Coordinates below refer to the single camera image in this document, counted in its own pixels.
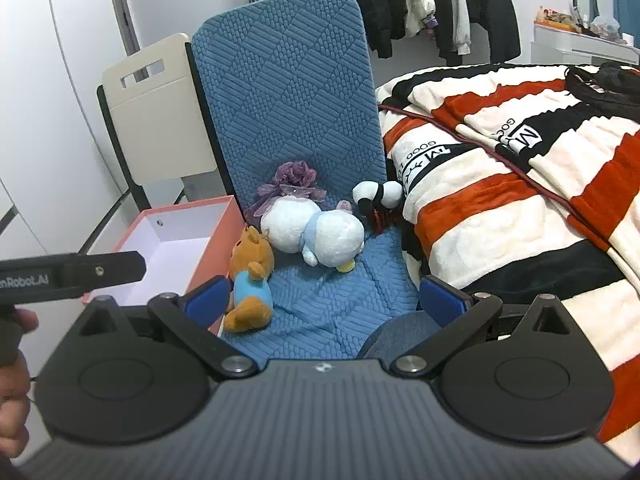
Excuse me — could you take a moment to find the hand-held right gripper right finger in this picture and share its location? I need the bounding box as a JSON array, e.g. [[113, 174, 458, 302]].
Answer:
[[391, 276, 573, 378]]

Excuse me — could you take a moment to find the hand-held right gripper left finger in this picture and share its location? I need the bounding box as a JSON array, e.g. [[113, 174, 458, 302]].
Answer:
[[75, 276, 257, 380]]

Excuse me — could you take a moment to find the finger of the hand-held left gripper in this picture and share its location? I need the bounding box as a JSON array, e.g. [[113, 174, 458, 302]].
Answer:
[[59, 251, 147, 297]]

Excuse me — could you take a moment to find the brown bear plush toy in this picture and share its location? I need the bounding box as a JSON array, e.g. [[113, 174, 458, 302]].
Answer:
[[222, 226, 276, 333]]

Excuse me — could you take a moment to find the pink cardboard box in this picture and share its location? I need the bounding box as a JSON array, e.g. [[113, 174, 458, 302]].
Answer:
[[80, 195, 246, 336]]

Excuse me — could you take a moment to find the black and white panda plush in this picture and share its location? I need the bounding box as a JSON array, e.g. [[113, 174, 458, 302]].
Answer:
[[351, 180, 405, 211]]

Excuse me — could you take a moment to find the purple fabric flower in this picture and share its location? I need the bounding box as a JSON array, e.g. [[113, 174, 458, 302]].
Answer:
[[245, 160, 328, 221]]

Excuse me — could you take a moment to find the person's left hand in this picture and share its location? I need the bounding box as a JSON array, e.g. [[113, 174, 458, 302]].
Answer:
[[0, 309, 40, 461]]

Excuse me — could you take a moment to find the striped fleece blanket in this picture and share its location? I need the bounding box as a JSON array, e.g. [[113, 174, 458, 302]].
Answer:
[[375, 62, 640, 471]]

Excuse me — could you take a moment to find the red and black flexible tripod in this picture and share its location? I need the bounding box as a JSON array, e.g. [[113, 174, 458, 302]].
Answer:
[[357, 201, 401, 234]]

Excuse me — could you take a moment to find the white and blue plush toy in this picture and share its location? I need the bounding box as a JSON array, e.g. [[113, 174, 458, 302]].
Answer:
[[260, 195, 366, 273]]

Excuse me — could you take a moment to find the cream folding chair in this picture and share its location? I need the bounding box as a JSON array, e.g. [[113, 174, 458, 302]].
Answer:
[[96, 33, 221, 211]]

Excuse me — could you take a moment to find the blue quilted chair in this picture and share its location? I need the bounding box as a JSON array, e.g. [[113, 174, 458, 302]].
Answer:
[[185, 0, 431, 362]]

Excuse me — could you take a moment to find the black garment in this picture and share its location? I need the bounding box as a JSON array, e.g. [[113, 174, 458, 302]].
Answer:
[[565, 61, 640, 123]]

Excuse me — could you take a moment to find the white dresser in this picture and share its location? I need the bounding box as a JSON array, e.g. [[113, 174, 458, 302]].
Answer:
[[530, 22, 640, 66]]

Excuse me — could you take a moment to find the row of hanging clothes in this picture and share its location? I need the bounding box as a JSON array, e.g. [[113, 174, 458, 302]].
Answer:
[[240, 0, 523, 63]]

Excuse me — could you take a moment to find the group of toiletry items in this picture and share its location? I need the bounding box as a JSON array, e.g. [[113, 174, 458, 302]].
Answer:
[[537, 6, 636, 43]]

